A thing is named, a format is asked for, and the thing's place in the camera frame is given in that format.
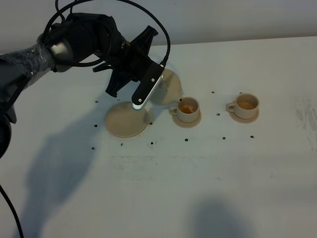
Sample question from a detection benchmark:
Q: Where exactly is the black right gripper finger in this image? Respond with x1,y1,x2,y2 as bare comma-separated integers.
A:
106,71,135,97

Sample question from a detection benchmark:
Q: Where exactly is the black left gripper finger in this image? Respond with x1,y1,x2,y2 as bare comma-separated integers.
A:
128,26,158,59

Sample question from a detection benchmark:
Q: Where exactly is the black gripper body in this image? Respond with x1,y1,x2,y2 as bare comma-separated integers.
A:
93,44,154,81

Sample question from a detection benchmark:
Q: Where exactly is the beige ceramic teapot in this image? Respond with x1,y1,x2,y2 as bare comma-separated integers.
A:
150,69,183,106

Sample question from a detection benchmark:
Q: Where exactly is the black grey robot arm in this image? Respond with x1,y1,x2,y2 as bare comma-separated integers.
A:
0,13,163,154

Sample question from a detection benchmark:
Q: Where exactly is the beige teapot saucer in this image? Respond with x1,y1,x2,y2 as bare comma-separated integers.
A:
105,101,149,138

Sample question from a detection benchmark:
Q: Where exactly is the beige left teacup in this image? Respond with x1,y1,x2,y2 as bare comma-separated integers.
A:
168,97,200,113

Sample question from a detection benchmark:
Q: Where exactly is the beige teacup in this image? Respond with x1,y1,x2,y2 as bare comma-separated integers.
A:
168,97,200,113
226,93,260,112

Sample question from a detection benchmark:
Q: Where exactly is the beige left cup saucer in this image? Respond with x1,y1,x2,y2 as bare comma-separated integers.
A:
169,107,202,128

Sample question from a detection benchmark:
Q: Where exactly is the beige cup saucer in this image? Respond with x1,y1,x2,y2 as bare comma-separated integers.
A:
229,107,260,124
169,107,202,128

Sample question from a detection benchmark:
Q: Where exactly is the beige right cup saucer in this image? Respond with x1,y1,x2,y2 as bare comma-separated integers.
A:
229,107,260,124

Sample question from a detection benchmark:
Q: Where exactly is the beige right teacup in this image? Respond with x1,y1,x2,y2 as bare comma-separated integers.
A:
226,93,260,112

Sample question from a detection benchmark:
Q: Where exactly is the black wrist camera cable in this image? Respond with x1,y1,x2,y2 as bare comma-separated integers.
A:
43,0,172,68

